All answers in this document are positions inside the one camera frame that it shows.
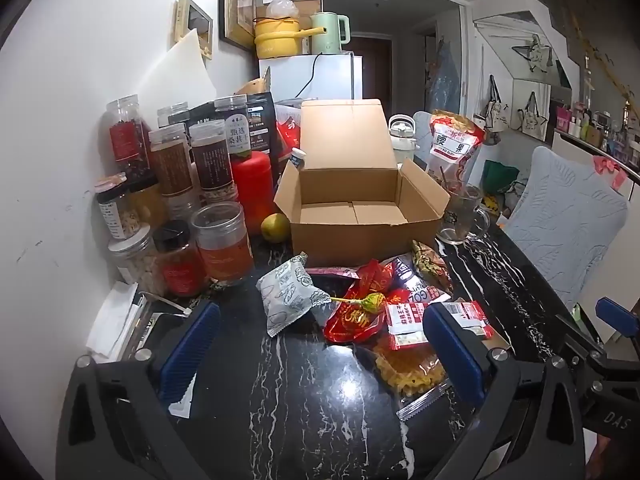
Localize red white snack sachet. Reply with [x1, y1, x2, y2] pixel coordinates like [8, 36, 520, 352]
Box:
[385, 300, 496, 351]

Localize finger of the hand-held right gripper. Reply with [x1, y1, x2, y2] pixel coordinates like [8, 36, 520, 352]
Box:
[554, 312, 608, 361]
[595, 296, 640, 338]

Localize white board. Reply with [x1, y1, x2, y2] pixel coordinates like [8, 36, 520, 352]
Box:
[137, 27, 216, 111]

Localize red plastic bag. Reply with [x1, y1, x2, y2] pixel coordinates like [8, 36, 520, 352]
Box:
[276, 105, 304, 161]

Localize brown cardboard box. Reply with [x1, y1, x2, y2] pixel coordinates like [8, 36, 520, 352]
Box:
[273, 99, 451, 267]

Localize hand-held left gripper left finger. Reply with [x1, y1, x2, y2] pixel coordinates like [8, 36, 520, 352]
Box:
[55, 302, 223, 480]

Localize yellow cooking pot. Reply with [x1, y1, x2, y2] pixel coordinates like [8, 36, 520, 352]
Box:
[254, 17, 321, 58]

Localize blue plastic bag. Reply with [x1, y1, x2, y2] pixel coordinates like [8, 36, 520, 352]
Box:
[430, 40, 463, 111]

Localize green yellow-stick lollipop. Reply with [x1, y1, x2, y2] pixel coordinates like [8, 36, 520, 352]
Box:
[329, 292, 387, 313]

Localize clear jar brown label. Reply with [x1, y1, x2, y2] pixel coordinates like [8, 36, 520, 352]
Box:
[148, 122, 196, 206]

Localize clear packet yellow twists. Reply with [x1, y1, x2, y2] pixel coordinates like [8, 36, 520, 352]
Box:
[372, 335, 451, 421]

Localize red gold candy packet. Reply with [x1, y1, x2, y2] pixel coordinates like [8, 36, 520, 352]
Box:
[324, 260, 401, 345]

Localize small wooden-framed screen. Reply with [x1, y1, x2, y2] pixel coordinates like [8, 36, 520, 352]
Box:
[173, 0, 214, 61]

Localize red canister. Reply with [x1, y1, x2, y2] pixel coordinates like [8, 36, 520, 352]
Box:
[231, 151, 275, 226]

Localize white paper stack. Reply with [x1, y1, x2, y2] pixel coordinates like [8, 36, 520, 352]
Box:
[86, 280, 138, 361]

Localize brown cereal packet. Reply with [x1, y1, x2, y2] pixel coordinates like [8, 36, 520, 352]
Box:
[411, 240, 453, 291]

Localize black power cable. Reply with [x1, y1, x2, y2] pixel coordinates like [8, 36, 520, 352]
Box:
[300, 52, 326, 98]

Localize pink ribbon clip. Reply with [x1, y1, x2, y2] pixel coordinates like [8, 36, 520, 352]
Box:
[592, 155, 628, 191]

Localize black foil pouch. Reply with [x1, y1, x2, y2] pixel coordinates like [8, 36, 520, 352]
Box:
[169, 91, 279, 158]

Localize red white nut bag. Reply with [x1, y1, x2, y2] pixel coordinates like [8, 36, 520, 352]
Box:
[426, 109, 487, 186]

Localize green bag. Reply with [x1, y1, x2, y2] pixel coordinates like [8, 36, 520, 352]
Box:
[481, 160, 521, 196]

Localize large framed picture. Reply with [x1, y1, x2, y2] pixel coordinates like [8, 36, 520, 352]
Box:
[218, 0, 258, 51]

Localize clear jar red label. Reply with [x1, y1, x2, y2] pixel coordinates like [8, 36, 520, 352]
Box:
[106, 95, 153, 181]

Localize clear jar dark label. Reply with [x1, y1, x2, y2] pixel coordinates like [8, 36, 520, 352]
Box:
[189, 119, 240, 201]

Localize white fridge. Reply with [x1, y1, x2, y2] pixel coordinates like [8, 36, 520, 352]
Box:
[258, 52, 363, 106]

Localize clear jar white contents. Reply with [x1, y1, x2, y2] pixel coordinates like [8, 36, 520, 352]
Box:
[108, 225, 166, 296]

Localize shelf of small bottles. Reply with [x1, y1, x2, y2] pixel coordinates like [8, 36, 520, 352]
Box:
[552, 95, 640, 181]

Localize white water jug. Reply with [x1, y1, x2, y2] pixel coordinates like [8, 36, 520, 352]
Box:
[388, 114, 423, 166]

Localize canvas tote bag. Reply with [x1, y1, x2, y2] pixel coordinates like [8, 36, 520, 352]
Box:
[482, 75, 511, 133]
[512, 92, 551, 141]

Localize brown door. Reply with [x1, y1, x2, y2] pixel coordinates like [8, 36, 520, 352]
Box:
[350, 35, 393, 101]

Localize plain clear jar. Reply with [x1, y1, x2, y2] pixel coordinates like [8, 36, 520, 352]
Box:
[157, 102, 191, 128]

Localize pale green kettle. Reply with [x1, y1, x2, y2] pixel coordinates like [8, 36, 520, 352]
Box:
[310, 12, 351, 56]

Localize red spice jar black lid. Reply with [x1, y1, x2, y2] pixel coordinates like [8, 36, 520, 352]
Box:
[152, 220, 206, 297]

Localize clear glass mug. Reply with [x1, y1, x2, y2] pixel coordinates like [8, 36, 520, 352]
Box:
[436, 183, 493, 246]

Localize small black-lid nut jar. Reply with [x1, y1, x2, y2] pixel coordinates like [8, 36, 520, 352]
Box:
[96, 174, 141, 241]

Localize white grey-print snack packet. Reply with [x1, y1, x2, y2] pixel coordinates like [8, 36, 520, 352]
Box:
[255, 252, 332, 338]

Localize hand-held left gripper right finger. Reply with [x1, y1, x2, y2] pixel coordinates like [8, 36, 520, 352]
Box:
[422, 302, 588, 480]

